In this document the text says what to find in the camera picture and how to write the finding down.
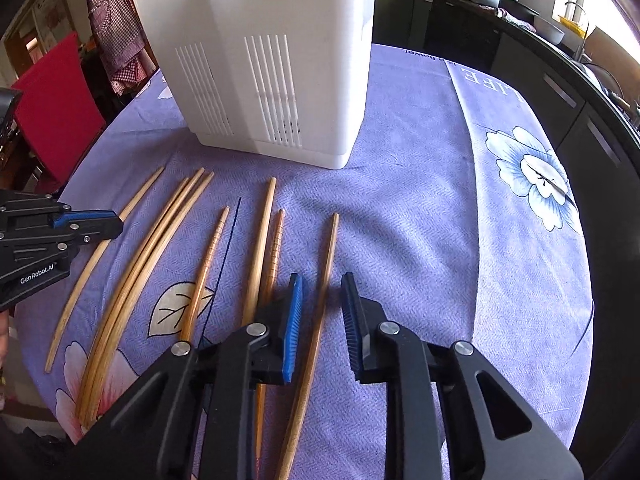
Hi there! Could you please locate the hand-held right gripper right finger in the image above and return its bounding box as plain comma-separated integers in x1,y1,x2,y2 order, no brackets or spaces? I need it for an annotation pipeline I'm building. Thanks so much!
341,272,586,480

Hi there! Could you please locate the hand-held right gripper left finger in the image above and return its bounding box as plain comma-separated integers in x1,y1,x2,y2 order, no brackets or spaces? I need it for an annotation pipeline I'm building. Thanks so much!
75,273,304,480

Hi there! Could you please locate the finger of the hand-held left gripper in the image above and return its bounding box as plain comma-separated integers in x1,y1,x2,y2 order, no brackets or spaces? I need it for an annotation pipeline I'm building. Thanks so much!
50,207,121,228
62,217,125,252

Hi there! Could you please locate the bunch of wooden chopsticks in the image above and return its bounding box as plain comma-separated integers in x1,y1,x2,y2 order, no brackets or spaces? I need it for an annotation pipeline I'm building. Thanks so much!
44,166,341,480

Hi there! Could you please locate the white plastic utensil holder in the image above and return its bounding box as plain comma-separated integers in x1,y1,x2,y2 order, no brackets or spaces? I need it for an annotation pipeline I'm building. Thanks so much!
126,0,377,170

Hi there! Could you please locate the purple floral tablecloth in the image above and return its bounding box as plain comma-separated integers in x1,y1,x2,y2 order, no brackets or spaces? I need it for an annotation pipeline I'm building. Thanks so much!
12,42,596,480

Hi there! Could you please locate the red chair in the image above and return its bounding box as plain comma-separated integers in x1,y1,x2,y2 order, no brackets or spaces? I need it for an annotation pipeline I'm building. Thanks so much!
11,30,107,191

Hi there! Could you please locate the checkered apron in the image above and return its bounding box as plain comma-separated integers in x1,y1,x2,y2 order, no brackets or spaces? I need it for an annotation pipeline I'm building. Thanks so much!
85,0,153,96

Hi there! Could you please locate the sliding glass door with stickers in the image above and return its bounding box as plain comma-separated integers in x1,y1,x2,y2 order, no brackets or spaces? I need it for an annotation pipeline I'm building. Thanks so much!
2,0,68,61

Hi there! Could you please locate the patterned kitchen cloth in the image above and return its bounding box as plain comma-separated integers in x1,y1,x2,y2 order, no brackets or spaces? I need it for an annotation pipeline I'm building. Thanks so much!
482,2,533,28

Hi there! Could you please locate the grey bowl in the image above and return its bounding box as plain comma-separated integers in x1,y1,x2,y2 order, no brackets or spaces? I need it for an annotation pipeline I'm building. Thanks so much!
532,14,566,45

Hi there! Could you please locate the black cooker pot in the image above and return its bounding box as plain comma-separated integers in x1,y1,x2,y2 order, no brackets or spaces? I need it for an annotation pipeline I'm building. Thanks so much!
500,0,541,23

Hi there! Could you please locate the gooseneck faucet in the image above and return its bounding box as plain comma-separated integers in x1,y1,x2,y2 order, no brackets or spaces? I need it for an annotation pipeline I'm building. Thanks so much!
564,1,592,61

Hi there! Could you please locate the yellow basket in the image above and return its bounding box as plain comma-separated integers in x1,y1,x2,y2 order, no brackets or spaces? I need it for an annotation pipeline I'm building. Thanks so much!
557,14,590,37

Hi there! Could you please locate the wooden cutting board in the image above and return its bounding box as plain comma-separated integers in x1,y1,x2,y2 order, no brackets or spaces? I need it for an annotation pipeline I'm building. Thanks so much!
582,25,633,68

